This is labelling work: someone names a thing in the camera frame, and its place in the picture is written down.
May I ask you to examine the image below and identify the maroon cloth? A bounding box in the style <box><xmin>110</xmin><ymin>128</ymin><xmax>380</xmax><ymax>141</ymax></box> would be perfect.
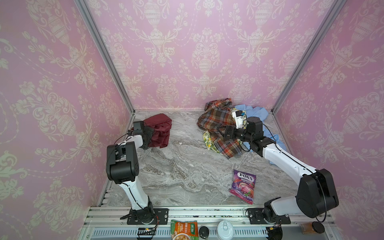
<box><xmin>144</xmin><ymin>114</ymin><xmax>172</xmax><ymax>148</ymax></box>

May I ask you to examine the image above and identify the red plaid flannel shirt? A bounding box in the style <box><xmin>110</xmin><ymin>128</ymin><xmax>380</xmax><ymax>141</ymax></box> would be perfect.
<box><xmin>197</xmin><ymin>98</ymin><xmax>242</xmax><ymax>159</ymax></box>

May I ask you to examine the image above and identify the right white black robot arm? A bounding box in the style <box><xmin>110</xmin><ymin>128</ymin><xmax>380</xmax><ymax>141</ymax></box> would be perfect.
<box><xmin>221</xmin><ymin>117</ymin><xmax>339</xmax><ymax>224</ymax></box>

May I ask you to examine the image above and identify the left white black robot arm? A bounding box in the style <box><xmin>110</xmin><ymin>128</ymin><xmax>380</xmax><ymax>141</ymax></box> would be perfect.
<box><xmin>106</xmin><ymin>121</ymin><xmax>155</xmax><ymax>225</ymax></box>

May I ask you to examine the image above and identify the yellow floral cloth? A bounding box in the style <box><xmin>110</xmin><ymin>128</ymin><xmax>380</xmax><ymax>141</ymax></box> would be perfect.
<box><xmin>202</xmin><ymin>131</ymin><xmax>220</xmax><ymax>154</ymax></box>

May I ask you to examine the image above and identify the light blue cloth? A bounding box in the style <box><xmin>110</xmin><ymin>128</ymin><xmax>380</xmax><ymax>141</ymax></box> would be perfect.
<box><xmin>232</xmin><ymin>105</ymin><xmax>287</xmax><ymax>150</ymax></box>

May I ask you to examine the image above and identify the purple Fox's candy bag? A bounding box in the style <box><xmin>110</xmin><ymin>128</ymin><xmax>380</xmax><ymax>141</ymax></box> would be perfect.
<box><xmin>229</xmin><ymin>170</ymin><xmax>257</xmax><ymax>205</ymax></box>

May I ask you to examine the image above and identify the white round lidded container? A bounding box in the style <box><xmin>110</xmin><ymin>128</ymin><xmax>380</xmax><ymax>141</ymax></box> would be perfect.
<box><xmin>217</xmin><ymin>221</ymin><xmax>235</xmax><ymax>240</ymax></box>

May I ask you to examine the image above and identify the small black round cap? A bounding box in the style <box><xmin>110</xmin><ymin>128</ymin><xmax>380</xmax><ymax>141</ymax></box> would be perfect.
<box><xmin>199</xmin><ymin>226</ymin><xmax>210</xmax><ymax>240</ymax></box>

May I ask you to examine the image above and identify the orange green snack packet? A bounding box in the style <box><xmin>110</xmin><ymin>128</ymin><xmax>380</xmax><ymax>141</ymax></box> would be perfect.
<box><xmin>171</xmin><ymin>220</ymin><xmax>200</xmax><ymax>240</ymax></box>

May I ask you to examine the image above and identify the brown jar with black lid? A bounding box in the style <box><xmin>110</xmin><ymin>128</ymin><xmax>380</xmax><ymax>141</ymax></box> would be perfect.
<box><xmin>300</xmin><ymin>222</ymin><xmax>325</xmax><ymax>235</ymax></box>

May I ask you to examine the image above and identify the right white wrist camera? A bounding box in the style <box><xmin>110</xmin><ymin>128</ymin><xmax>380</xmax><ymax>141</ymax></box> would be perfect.
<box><xmin>232</xmin><ymin>109</ymin><xmax>247</xmax><ymax>129</ymax></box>

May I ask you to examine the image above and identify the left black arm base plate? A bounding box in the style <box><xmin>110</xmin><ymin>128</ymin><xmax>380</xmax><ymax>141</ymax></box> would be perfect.
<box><xmin>127</xmin><ymin>208</ymin><xmax>169</xmax><ymax>225</ymax></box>

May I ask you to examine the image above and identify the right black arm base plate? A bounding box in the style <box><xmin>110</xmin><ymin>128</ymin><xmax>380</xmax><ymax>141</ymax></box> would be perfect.
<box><xmin>246</xmin><ymin>208</ymin><xmax>291</xmax><ymax>225</ymax></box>

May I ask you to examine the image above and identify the aluminium front frame rail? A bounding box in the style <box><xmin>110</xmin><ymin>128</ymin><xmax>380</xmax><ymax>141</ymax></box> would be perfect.
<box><xmin>82</xmin><ymin>205</ymin><xmax>335</xmax><ymax>226</ymax></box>

